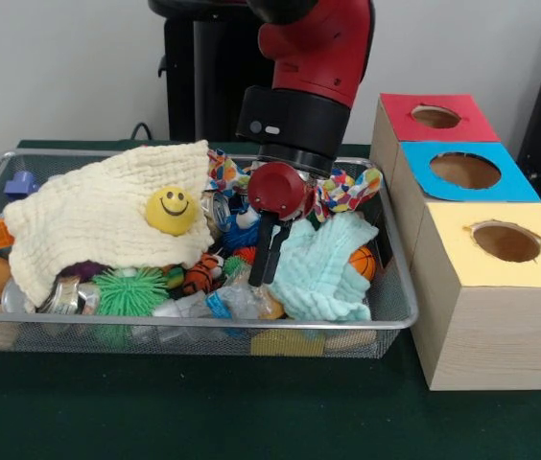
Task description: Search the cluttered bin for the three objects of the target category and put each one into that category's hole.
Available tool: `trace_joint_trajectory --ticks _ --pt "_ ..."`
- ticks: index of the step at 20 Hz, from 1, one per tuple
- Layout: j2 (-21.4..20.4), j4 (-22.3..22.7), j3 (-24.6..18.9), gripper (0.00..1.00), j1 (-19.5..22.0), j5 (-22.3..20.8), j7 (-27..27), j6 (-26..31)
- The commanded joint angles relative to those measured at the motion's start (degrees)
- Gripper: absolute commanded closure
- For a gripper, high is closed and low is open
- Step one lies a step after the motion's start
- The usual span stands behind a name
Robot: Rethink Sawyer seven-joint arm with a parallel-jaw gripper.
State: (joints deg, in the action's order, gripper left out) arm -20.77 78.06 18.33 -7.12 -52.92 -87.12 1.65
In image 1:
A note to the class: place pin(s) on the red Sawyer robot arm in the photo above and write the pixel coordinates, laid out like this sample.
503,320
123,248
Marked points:
318,48

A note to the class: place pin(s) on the tiger plush toy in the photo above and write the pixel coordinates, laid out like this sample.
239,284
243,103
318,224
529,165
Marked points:
198,278

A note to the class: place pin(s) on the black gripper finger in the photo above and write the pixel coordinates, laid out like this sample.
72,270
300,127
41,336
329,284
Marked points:
262,249
277,249

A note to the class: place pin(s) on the cream waffle cloth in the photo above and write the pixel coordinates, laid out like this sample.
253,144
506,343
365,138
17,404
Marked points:
88,225

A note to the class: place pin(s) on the crushed bottle with blue label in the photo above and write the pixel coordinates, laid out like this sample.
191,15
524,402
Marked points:
239,302

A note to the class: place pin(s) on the blue fuzzy monster toy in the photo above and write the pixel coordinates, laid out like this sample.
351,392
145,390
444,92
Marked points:
242,230

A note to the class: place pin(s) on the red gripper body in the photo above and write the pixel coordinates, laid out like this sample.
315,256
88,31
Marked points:
277,189

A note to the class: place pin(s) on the green spiky rubber ball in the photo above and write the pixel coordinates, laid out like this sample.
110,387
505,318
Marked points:
129,292

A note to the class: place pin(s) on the wooden box with three holes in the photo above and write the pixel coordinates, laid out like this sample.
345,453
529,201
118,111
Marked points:
491,335

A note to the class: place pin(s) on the colourful polka dot cloth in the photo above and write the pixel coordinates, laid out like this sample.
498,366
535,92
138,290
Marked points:
342,191

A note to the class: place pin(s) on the light blue waffle cloth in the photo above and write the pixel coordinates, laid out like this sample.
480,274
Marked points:
318,268

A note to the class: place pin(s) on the yellow smiley ball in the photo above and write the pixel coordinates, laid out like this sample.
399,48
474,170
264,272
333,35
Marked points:
171,211

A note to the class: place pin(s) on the purple toy block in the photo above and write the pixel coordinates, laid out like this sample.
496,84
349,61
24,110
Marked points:
21,184

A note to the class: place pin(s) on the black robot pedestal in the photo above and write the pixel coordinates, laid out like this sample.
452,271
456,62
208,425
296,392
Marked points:
194,96

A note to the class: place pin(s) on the small orange basketball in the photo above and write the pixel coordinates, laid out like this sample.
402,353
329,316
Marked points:
364,262

